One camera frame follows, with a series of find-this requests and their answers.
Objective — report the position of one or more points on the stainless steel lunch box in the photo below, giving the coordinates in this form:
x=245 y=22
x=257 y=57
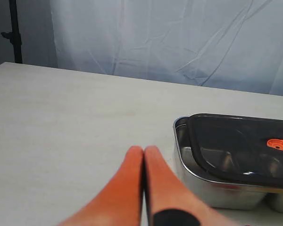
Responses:
x=214 y=191

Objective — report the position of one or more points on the black light stand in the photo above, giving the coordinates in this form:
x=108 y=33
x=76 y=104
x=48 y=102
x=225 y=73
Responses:
x=14 y=35

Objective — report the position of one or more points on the dark transparent lunch box lid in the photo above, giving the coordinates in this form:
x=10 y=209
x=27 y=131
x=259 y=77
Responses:
x=238 y=149

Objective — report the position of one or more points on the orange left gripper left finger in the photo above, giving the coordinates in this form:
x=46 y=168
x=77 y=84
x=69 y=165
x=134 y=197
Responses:
x=119 y=203

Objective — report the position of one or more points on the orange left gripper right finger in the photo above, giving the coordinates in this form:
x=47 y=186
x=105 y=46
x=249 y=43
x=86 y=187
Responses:
x=169 y=202

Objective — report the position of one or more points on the white backdrop cloth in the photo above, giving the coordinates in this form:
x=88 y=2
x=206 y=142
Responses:
x=229 y=44

